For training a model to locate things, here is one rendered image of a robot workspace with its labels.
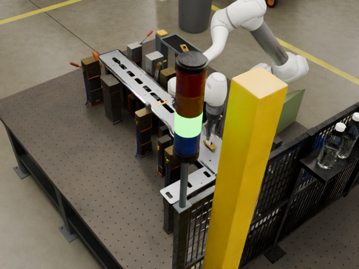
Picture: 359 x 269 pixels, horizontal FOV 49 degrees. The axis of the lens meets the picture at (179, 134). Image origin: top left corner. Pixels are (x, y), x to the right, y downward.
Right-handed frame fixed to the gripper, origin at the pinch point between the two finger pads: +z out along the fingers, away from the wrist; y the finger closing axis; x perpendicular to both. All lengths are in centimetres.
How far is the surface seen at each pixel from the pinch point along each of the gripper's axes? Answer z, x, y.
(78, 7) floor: 104, -391, -96
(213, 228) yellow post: -34, 61, 53
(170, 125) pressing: 5.3, -25.9, 8.2
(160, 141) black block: 6.3, -19.5, 20.2
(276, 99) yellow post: -92, 68, 47
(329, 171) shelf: -37, 68, 2
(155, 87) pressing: 5, -62, -5
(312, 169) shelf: -37, 64, 7
